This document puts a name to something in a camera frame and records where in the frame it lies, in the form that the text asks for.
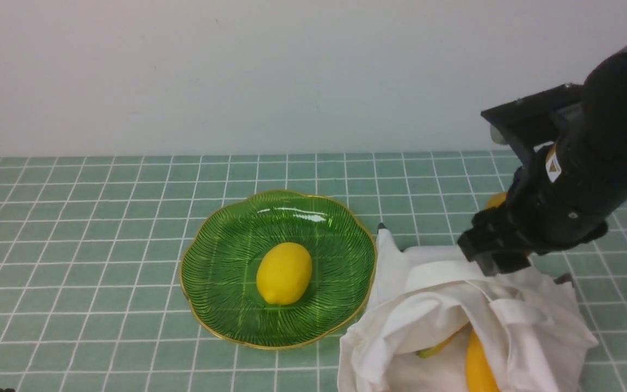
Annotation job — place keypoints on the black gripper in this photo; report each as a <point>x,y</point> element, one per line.
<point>561,197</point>

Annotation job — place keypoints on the white cloth bag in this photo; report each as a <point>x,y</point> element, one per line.
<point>427,301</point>

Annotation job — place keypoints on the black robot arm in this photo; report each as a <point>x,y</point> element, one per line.
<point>603,102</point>

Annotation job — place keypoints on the yellow lemon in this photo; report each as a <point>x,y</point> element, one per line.
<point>284,274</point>

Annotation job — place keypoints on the green glass plate gold rim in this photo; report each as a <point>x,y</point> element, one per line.
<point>218,270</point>

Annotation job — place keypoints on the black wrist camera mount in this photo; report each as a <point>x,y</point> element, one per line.
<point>531,122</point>

